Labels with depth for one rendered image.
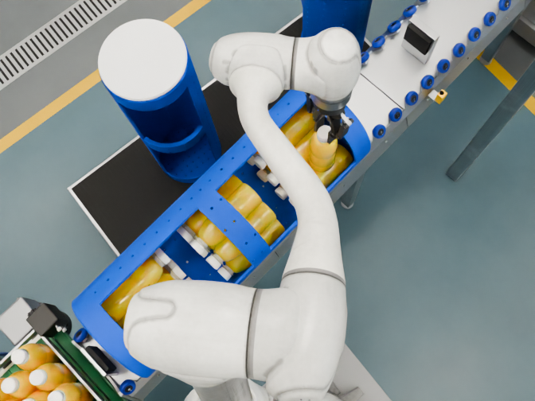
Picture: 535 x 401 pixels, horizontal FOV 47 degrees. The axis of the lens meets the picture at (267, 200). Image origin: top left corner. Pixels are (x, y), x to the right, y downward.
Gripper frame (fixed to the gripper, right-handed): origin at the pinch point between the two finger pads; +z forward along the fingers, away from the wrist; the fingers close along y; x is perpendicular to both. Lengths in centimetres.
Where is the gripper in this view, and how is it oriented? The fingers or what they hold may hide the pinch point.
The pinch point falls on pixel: (326, 128)
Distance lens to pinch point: 153.8
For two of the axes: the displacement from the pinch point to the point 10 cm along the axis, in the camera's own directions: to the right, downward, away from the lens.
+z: 0.5, 2.6, 9.6
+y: -7.1, -6.7, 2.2
